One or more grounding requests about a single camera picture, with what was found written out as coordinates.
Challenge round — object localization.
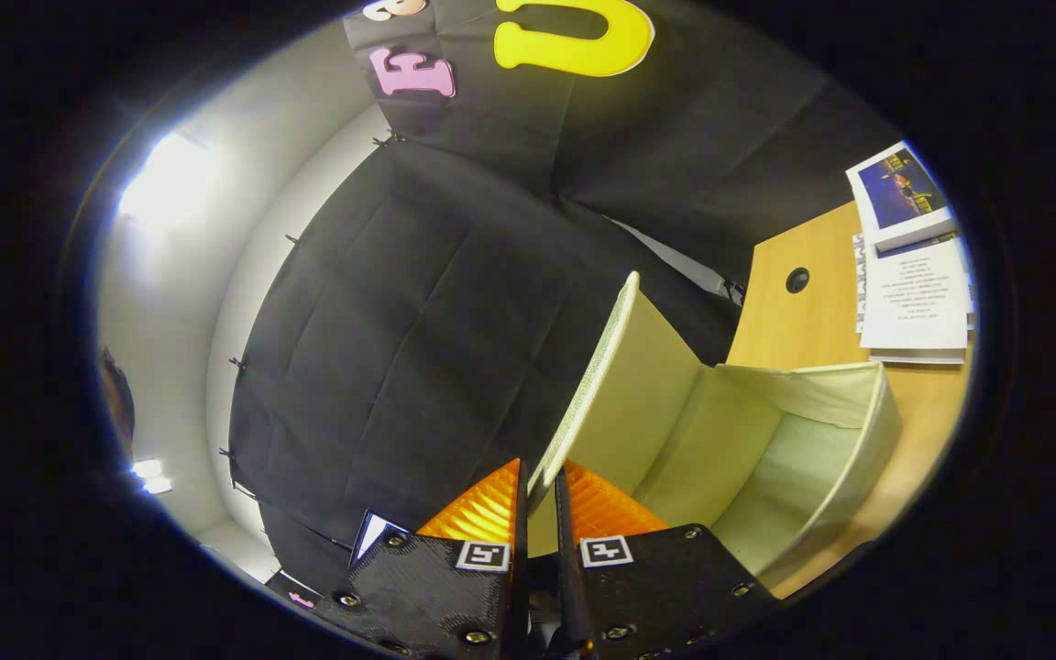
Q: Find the thick white text-covered book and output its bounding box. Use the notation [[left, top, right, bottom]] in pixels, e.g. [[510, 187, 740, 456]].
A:
[[858, 236, 971, 366]]

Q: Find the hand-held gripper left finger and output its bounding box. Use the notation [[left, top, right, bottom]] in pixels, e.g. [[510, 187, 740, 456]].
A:
[[313, 458, 529, 660]]

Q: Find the white book with night photo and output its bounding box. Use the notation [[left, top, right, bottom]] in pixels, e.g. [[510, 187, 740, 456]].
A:
[[847, 141, 958, 252]]

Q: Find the small ceiling light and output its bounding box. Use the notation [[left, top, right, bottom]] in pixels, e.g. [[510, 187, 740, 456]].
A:
[[129, 458, 173, 496]]

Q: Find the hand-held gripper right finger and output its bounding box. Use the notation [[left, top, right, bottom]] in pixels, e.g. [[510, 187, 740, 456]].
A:
[[554, 460, 781, 660]]

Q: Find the large ceiling light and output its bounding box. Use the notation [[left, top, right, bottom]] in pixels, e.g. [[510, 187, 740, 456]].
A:
[[117, 133, 217, 235]]

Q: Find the green fabric storage box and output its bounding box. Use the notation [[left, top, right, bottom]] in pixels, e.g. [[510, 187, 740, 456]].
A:
[[528, 271, 902, 588]]

